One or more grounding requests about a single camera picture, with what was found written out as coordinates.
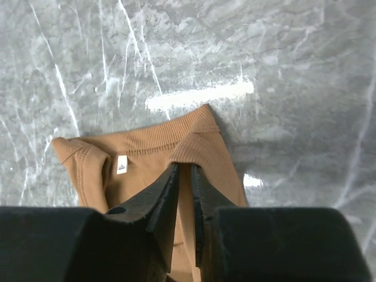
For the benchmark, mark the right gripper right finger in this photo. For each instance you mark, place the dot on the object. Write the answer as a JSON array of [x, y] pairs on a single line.
[[271, 243]]

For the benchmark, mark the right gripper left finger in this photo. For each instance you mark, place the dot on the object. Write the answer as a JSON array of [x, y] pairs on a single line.
[[131, 242]]

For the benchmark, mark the tan ribbed tank top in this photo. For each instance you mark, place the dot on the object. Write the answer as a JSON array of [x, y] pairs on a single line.
[[107, 170]]

